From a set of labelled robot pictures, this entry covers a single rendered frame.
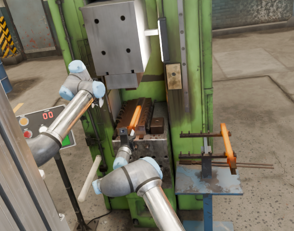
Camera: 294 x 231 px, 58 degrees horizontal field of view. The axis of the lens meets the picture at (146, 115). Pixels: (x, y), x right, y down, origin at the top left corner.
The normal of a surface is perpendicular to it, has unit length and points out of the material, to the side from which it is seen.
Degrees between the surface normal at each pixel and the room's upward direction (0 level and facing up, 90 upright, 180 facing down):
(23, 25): 90
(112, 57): 90
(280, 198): 0
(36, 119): 60
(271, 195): 0
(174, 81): 90
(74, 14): 90
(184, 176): 0
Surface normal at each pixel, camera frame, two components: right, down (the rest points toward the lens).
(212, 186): -0.13, -0.86
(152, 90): -0.12, 0.50
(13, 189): 0.95, 0.04
